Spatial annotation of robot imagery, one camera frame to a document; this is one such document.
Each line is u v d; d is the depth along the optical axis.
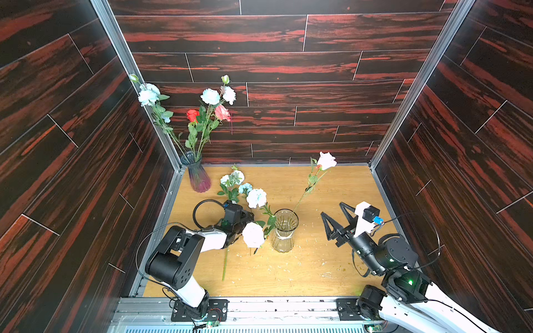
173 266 0.45
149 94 0.80
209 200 0.86
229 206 0.86
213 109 0.84
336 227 0.53
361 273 0.55
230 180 1.08
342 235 0.53
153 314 0.73
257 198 0.65
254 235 0.51
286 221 0.79
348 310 0.74
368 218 0.49
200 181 1.11
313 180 0.72
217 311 0.73
